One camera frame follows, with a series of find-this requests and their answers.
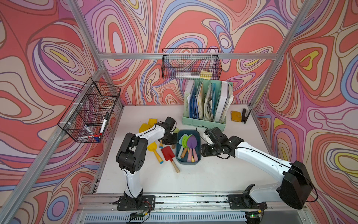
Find red square shovel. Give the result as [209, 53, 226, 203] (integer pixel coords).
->
[161, 146, 180, 173]

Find green trowel wooden handle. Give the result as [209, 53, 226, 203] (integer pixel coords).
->
[181, 135, 189, 159]

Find yellow shovel blue-tipped handle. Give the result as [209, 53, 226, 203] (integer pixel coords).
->
[147, 142, 163, 164]

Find purple trowel pink handle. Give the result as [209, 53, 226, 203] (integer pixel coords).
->
[187, 149, 192, 162]
[187, 135, 198, 162]

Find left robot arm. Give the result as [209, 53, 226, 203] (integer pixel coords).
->
[116, 117, 177, 199]

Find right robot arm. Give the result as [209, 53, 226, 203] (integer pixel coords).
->
[200, 127, 316, 210]

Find teal storage box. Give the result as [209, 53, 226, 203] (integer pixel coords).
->
[175, 129, 202, 165]

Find yellow round shovel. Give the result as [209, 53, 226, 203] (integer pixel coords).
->
[139, 123, 152, 133]

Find clear box in basket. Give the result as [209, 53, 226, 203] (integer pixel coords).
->
[175, 72, 200, 79]

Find blue folder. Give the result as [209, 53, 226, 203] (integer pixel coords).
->
[189, 84, 200, 119]

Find yellow sticky note pad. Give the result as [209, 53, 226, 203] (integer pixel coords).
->
[230, 111, 242, 122]

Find black stapler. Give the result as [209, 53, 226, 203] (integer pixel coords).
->
[241, 105, 252, 124]

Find green file organizer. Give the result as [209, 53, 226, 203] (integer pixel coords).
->
[182, 79, 234, 131]

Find white book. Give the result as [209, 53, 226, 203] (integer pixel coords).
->
[214, 81, 229, 123]

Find black white marker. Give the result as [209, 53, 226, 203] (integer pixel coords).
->
[99, 112, 110, 135]

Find yellow sponge in basket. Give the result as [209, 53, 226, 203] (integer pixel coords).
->
[200, 70, 213, 80]

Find yellow shovel wooden handle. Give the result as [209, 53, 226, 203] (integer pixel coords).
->
[148, 119, 158, 127]

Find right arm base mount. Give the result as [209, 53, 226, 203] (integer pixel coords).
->
[226, 184, 268, 211]

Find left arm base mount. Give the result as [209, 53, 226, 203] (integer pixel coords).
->
[112, 193, 156, 211]

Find back wire basket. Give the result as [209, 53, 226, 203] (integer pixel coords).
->
[161, 47, 222, 80]

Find wire basket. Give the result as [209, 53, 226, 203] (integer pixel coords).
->
[57, 77, 121, 143]
[161, 47, 222, 80]

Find left wire basket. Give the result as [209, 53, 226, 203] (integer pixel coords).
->
[57, 77, 121, 143]

